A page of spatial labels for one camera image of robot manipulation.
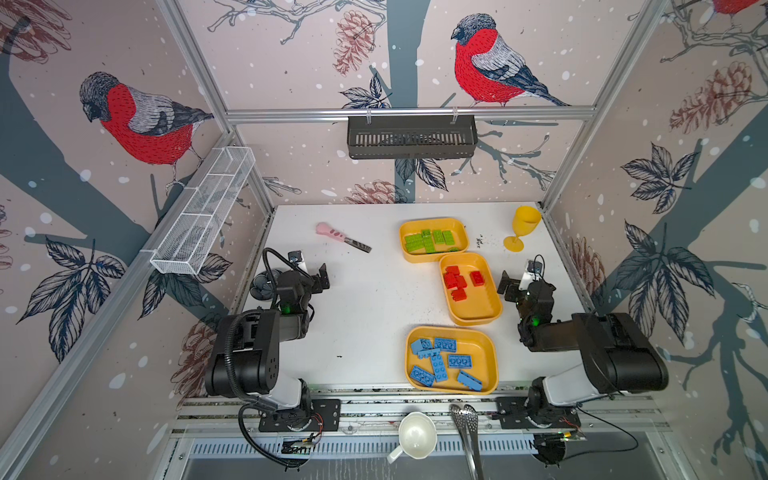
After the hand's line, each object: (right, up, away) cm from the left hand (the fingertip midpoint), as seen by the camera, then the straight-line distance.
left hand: (309, 265), depth 92 cm
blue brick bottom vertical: (+36, -23, -10) cm, 44 cm away
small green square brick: (+39, +10, +19) cm, 44 cm away
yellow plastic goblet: (+71, +15, +6) cm, 73 cm away
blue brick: (+39, -27, -12) cm, 49 cm away
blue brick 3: (+45, -26, -10) cm, 53 cm away
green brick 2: (+47, +8, +19) cm, 52 cm away
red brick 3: (+55, -5, +5) cm, 55 cm away
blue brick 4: (+47, -29, -15) cm, 57 cm away
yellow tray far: (+35, +13, +20) cm, 42 cm away
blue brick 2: (+42, -22, -7) cm, 48 cm away
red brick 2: (+48, -10, +3) cm, 49 cm away
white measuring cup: (+32, -39, -22) cm, 55 cm away
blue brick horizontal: (+34, -29, -12) cm, 46 cm away
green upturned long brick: (+48, +4, +13) cm, 50 cm away
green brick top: (+40, +5, +18) cm, 44 cm away
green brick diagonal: (+44, +9, +19) cm, 49 cm away
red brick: (+46, -5, +6) cm, 46 cm away
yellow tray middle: (+52, -9, +6) cm, 53 cm away
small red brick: (+47, -3, +9) cm, 48 cm away
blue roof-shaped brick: (+34, -21, -10) cm, 42 cm away
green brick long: (+34, +5, +16) cm, 37 cm away
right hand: (+67, -4, 0) cm, 67 cm away
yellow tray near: (+50, -21, -8) cm, 55 cm away
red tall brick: (+49, -6, +5) cm, 50 cm away
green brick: (+35, +8, +19) cm, 40 cm away
